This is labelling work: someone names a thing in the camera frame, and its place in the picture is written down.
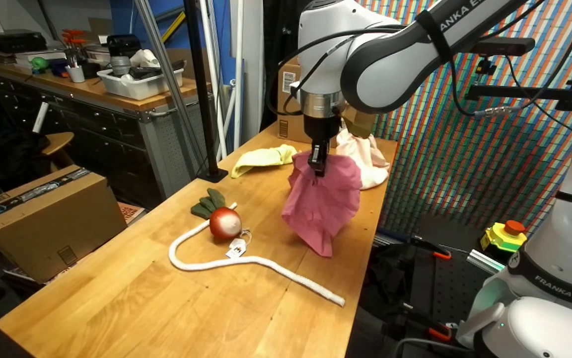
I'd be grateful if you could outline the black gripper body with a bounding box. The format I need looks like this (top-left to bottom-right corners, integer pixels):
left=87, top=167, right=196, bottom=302
left=302, top=115, right=341, bottom=155

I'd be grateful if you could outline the magenta pink cloth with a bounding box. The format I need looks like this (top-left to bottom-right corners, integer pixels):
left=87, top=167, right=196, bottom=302
left=280, top=153, right=363, bottom=258

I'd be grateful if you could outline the pale peach cloth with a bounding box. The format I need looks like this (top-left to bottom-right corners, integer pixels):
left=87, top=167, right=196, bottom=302
left=333, top=125, right=391, bottom=192

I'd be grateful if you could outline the light yellow cloth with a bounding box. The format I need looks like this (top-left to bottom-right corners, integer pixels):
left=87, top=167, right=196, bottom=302
left=228, top=143, right=300, bottom=179

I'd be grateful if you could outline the red radish plush toy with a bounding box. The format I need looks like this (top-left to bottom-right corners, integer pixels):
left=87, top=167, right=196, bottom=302
left=188, top=186, right=254, bottom=262

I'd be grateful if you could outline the colourful striped backdrop panel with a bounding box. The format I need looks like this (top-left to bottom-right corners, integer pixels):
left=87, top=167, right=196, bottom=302
left=357, top=0, right=572, bottom=246

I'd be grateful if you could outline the white flexible tube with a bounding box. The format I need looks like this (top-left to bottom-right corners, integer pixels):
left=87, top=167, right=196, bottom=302
left=167, top=200, right=347, bottom=308

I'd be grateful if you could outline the silver metal pole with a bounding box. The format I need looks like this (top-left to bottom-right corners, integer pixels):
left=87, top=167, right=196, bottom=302
left=198, top=0, right=228, bottom=161
left=133, top=0, right=202, bottom=175

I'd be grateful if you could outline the black pole with base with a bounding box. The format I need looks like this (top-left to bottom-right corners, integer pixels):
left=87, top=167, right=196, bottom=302
left=182, top=0, right=230, bottom=185

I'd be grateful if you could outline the white plastic tray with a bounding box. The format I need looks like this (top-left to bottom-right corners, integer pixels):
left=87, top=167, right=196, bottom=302
left=95, top=65, right=184, bottom=101

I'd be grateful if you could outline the yellow red emergency stop button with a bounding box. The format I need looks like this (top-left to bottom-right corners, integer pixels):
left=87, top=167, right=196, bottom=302
left=480, top=216, right=530, bottom=254

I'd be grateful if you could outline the wooden top workbench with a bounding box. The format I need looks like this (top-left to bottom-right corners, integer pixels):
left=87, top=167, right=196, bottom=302
left=0, top=57, right=202, bottom=200

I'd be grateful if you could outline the white cup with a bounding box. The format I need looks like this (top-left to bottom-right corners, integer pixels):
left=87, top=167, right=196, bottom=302
left=65, top=63, right=87, bottom=85

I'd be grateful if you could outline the wooden stool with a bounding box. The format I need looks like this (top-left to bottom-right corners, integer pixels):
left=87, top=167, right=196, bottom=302
left=35, top=129, right=75, bottom=159

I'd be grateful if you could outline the cardboard box with black tape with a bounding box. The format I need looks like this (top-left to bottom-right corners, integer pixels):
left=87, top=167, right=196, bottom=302
left=0, top=165, right=129, bottom=284

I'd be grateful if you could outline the black bag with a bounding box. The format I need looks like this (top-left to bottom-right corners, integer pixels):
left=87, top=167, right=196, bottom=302
left=0, top=125, right=53, bottom=190

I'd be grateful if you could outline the black case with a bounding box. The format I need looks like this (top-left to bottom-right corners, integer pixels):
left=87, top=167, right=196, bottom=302
left=0, top=29, right=49, bottom=55

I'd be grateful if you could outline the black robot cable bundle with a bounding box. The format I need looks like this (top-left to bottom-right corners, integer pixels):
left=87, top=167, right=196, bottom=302
left=274, top=0, right=572, bottom=135

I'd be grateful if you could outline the black clamp with orange handle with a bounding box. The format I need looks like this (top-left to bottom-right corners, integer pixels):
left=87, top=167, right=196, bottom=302
left=397, top=316, right=459, bottom=346
left=409, top=232, right=455, bottom=264

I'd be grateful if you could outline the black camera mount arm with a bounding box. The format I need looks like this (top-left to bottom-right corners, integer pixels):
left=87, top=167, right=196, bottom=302
left=462, top=77, right=572, bottom=115

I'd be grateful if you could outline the black stereo camera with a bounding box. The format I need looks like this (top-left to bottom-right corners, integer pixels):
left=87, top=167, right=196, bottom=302
left=457, top=35, right=538, bottom=57

